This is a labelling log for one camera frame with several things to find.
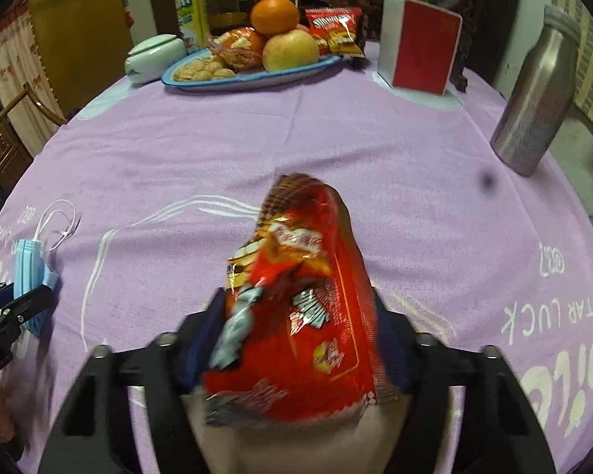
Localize blue face mask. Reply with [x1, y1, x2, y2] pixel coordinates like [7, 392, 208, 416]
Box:
[13, 199, 81, 338]

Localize red snack wrapper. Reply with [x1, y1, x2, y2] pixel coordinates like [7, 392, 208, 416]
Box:
[202, 173, 398, 427]

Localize wooden chair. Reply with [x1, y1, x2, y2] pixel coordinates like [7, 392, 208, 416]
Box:
[0, 83, 67, 207]

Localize purple Smile tablecloth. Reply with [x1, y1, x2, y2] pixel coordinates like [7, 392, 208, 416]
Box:
[0, 68, 593, 473]

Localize patterned curtain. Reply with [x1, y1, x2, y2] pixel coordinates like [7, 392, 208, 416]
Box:
[0, 0, 64, 156]

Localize white ceramic jar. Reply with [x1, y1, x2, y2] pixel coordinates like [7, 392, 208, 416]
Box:
[124, 34, 186, 85]

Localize steel water bottle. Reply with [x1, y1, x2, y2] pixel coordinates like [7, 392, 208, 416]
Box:
[491, 6, 582, 177]

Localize walnuts on plate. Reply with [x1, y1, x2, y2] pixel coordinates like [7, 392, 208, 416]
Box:
[172, 55, 235, 83]

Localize blue fruit plate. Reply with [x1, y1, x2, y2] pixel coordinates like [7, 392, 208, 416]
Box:
[161, 48, 344, 93]

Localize netted red apple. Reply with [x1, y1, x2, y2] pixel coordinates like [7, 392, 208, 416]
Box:
[206, 27, 268, 71]

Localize yellow green tall box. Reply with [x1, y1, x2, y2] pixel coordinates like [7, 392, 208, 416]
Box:
[174, 0, 210, 53]

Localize yellow apple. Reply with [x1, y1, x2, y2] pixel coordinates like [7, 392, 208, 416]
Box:
[262, 29, 319, 72]

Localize orange fruit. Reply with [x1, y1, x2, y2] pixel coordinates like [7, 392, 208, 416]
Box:
[250, 0, 300, 36]

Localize red white box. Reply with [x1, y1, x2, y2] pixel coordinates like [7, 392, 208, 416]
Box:
[377, 0, 463, 95]

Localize red snack packet on plate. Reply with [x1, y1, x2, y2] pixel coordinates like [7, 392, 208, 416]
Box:
[305, 6, 364, 58]

